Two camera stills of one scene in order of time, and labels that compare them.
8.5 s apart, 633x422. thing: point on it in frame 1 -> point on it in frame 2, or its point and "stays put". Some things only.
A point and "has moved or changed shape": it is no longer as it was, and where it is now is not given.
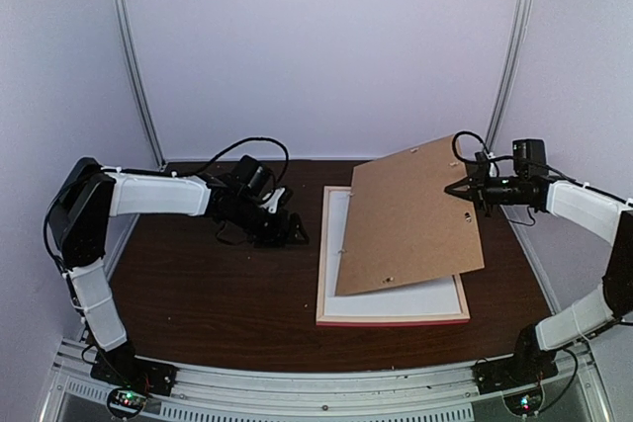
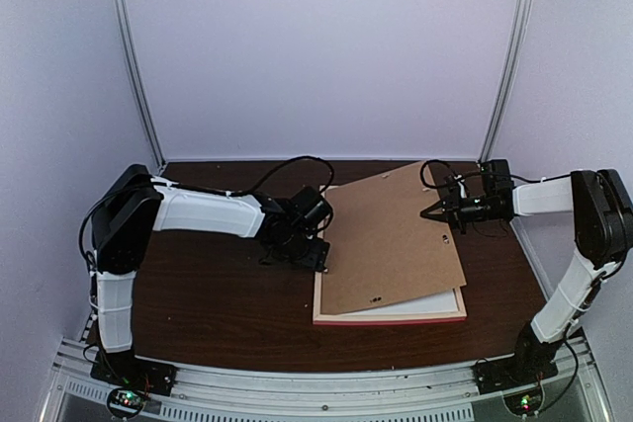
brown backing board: x=402 y=226 has moved or changed shape
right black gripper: x=478 y=191 -> x=452 y=214
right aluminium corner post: x=509 y=71 stays put
